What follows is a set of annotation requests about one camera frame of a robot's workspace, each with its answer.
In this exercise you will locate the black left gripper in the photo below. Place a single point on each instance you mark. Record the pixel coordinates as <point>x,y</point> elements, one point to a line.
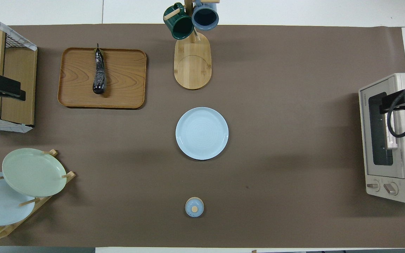
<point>2,85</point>

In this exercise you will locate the dark purple eggplant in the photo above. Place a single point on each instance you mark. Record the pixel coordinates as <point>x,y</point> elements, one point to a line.
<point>99,77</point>

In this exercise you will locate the small light blue plate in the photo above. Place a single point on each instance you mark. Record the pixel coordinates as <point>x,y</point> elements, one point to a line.
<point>201,133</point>

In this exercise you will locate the silver oven knob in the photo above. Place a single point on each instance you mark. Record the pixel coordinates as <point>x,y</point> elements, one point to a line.
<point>391,189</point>
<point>373,186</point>

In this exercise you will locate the pale green plate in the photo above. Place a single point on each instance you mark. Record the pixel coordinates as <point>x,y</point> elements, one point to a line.
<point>33,172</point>

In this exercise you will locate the wooden serving tray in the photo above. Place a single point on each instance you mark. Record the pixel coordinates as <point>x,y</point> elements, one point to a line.
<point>125,78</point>

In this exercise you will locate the wooden plate rack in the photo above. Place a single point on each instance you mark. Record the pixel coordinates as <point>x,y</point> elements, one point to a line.
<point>42,202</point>

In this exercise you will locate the brown table mat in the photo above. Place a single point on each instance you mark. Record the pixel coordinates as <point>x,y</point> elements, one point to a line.
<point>276,140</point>

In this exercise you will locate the dark green mug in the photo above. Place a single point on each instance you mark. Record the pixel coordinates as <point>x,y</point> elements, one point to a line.
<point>179,26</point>

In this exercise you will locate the wooden mug tree stand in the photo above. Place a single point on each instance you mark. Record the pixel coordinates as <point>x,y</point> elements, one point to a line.
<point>192,66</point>

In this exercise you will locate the blue mug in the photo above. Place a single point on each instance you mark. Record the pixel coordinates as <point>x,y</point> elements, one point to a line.
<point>205,17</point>

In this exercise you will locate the small blue lidded jar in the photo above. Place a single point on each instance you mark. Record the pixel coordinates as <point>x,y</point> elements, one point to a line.
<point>194,207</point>

